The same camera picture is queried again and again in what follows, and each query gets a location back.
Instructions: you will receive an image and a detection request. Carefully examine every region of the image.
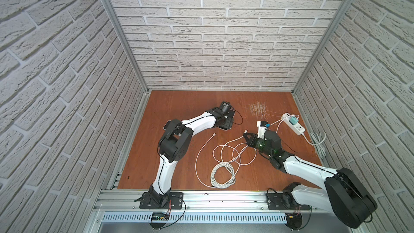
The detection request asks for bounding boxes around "white charging cable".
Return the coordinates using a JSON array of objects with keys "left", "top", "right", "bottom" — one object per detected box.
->
[
  {"left": 212, "top": 114, "right": 300, "bottom": 166},
  {"left": 194, "top": 133, "right": 237, "bottom": 189}
]

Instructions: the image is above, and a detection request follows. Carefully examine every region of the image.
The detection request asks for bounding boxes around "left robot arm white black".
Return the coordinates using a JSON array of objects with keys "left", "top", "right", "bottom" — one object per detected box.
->
[{"left": 145, "top": 101, "right": 235, "bottom": 207}]

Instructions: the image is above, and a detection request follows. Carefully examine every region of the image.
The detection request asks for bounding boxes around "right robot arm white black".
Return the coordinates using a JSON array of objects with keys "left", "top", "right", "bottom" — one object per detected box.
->
[{"left": 243, "top": 130, "right": 377, "bottom": 229}]

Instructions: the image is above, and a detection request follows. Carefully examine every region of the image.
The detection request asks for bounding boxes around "white power strip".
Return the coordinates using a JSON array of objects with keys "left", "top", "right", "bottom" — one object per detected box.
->
[{"left": 281, "top": 113, "right": 306, "bottom": 135}]

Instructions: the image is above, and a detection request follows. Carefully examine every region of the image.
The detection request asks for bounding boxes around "teal USB charger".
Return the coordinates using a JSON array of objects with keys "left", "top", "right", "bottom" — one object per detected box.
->
[{"left": 289, "top": 116, "right": 299, "bottom": 125}]

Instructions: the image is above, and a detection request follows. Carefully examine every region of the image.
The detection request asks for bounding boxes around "right controller board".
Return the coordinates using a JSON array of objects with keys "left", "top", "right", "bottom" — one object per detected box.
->
[{"left": 285, "top": 213, "right": 303, "bottom": 231}]

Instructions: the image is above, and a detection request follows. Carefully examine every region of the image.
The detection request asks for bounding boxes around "controller board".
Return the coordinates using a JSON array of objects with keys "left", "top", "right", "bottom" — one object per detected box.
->
[
  {"left": 285, "top": 213, "right": 303, "bottom": 231},
  {"left": 151, "top": 212, "right": 170, "bottom": 222}
]

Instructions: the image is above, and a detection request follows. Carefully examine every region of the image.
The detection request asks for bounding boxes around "left controller board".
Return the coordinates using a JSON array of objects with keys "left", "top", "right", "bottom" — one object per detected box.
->
[{"left": 151, "top": 212, "right": 170, "bottom": 222}]

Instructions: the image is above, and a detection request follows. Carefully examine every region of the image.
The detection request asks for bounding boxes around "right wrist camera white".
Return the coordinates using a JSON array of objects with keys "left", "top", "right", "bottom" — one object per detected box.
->
[{"left": 257, "top": 121, "right": 270, "bottom": 139}]

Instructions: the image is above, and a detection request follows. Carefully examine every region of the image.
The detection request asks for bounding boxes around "grey power strip cord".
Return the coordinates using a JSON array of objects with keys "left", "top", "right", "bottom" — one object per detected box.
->
[{"left": 300, "top": 129, "right": 328, "bottom": 157}]

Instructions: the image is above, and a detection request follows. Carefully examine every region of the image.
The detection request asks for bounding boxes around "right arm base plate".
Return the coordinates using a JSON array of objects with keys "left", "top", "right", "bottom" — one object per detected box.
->
[{"left": 266, "top": 192, "right": 311, "bottom": 213}]

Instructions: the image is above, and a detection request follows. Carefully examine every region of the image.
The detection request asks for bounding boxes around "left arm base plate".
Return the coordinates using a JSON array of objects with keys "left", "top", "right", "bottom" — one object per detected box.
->
[{"left": 136, "top": 192, "right": 184, "bottom": 210}]

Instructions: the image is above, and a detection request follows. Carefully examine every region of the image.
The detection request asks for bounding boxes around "aluminium front rail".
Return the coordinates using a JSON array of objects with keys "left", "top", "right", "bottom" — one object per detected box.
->
[{"left": 93, "top": 190, "right": 333, "bottom": 228}]

